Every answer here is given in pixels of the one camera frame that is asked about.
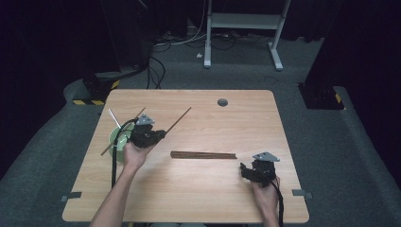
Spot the metal spoon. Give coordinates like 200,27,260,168
107,108,123,131

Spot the black stand base hazard tape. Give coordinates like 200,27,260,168
73,72,121,107
297,82,345,111

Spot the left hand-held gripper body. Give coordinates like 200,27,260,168
129,113,160,149

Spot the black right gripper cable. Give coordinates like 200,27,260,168
263,171,285,227

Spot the white floor cable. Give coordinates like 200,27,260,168
162,0,209,47

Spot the person's right hand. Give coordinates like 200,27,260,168
250,176,282,216

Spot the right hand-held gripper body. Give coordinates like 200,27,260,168
247,151,281,189

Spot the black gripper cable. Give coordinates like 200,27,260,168
263,171,285,227
111,118,140,189

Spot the green ceramic plate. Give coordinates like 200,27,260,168
108,127,133,164

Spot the black floor cable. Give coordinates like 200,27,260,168
146,56,166,90

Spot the brown wooden chopstick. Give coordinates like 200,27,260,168
99,107,147,157
165,106,193,134

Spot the bundle of black floor cables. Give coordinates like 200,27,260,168
210,30,272,51

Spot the white metal stand frame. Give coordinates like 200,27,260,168
202,0,292,72

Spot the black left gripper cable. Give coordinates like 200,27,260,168
111,118,140,189

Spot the green ceramic bowl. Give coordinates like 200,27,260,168
110,126,135,159

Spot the person's left hand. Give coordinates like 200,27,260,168
122,141,155,171

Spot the pile of wooden chopsticks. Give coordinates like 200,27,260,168
169,150,238,160

